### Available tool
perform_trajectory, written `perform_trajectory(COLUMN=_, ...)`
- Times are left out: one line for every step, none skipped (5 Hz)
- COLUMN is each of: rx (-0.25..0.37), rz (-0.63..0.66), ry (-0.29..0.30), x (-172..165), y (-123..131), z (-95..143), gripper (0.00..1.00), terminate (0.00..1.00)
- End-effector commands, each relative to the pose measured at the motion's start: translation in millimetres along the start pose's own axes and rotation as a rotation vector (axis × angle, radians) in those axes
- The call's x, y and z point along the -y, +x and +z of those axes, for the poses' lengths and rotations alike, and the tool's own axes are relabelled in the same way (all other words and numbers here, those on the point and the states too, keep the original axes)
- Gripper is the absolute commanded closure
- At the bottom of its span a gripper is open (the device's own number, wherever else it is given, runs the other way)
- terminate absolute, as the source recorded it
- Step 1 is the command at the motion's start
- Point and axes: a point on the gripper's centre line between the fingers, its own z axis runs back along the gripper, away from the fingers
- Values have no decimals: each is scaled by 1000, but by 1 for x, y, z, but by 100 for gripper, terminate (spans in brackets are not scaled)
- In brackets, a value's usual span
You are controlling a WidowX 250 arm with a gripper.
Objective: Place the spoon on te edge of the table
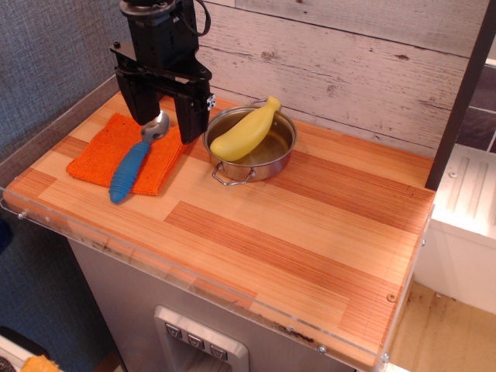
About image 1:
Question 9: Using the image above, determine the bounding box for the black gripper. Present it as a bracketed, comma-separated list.
[111, 1, 212, 145]

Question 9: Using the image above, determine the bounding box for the blue handled metal spoon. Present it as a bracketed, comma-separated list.
[109, 110, 170, 204]

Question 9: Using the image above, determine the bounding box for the yellow plastic banana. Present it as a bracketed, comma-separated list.
[209, 96, 281, 162]

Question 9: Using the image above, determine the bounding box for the orange knitted cloth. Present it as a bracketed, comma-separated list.
[67, 113, 186, 196]

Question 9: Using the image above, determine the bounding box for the clear acrylic table guard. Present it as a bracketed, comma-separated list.
[5, 181, 434, 371]

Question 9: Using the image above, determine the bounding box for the silver cabinet with buttons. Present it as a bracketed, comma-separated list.
[69, 239, 352, 371]

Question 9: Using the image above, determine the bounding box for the yellow object bottom left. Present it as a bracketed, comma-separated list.
[20, 356, 60, 372]

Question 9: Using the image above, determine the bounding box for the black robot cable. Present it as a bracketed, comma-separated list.
[176, 0, 212, 38]

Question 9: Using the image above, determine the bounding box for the steel pot with handles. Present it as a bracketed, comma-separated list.
[202, 97, 298, 186]

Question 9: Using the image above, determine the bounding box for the dark right vertical post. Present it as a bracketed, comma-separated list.
[425, 0, 495, 191]

